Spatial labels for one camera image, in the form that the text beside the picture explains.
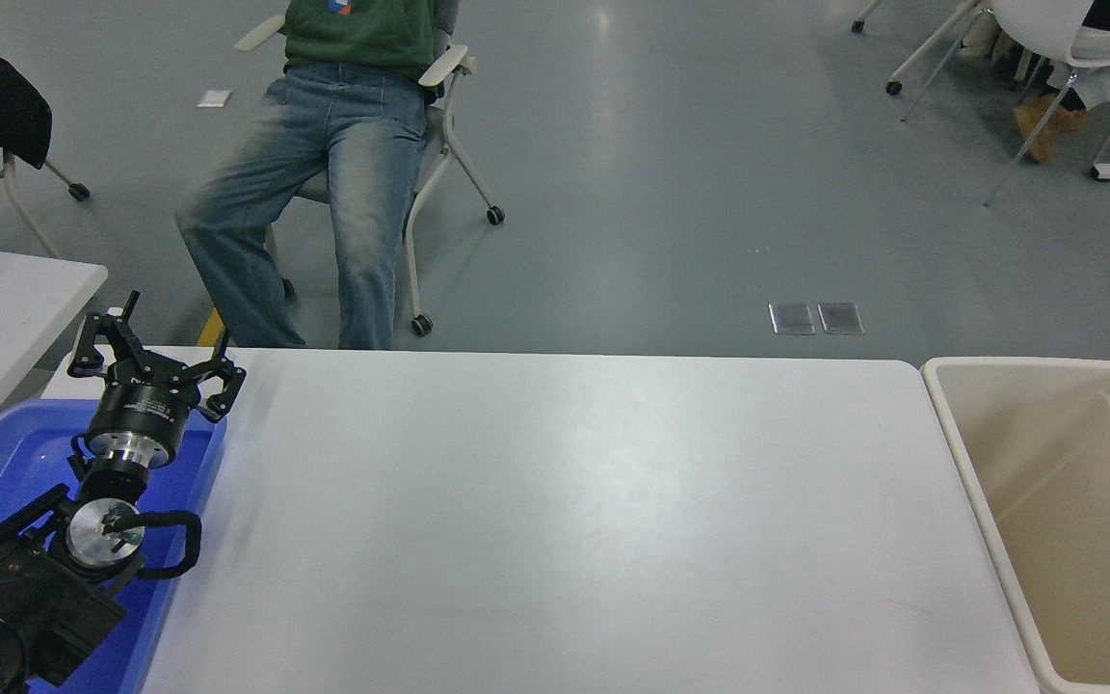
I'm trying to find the seated person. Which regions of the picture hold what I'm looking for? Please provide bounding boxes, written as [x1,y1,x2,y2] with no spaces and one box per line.
[174,0,461,350]

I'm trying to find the white wheeled frame legs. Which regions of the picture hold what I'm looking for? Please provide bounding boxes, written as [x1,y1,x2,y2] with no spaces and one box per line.
[849,0,990,124]

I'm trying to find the blue plastic tray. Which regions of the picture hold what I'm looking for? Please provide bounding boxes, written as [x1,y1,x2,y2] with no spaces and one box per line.
[0,400,228,694]

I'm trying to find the large pale plastic bin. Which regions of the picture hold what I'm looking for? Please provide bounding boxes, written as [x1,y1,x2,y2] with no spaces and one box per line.
[920,357,1110,694]

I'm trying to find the white shell chair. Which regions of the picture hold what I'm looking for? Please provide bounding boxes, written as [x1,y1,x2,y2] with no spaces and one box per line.
[984,0,1110,206]

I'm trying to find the white wheeled chair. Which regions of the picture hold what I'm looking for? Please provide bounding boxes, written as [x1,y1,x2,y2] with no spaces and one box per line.
[233,14,506,338]

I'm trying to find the silver floor plate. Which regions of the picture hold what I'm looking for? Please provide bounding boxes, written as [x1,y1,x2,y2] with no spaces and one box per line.
[817,302,865,335]
[769,303,816,336]

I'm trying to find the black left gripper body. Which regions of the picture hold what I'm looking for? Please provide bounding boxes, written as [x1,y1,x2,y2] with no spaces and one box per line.
[86,378,192,448]

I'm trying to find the person with tan boots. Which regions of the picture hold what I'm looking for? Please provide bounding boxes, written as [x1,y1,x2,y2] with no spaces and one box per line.
[960,0,1110,165]

